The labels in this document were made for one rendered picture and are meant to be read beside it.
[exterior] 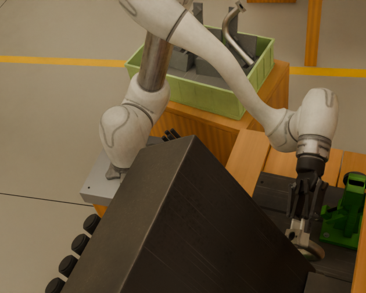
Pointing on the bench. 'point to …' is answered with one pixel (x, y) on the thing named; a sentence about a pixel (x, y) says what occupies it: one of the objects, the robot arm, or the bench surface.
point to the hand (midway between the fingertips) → (299, 233)
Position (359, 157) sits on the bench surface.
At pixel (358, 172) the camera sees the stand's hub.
